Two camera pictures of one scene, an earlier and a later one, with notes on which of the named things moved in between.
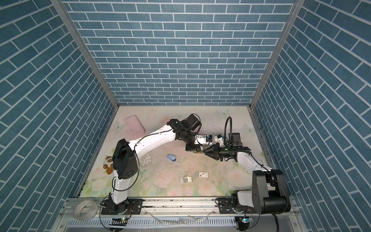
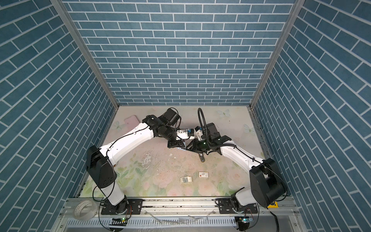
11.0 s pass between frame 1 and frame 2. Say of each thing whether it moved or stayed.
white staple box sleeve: stayed
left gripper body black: moved
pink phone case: stayed
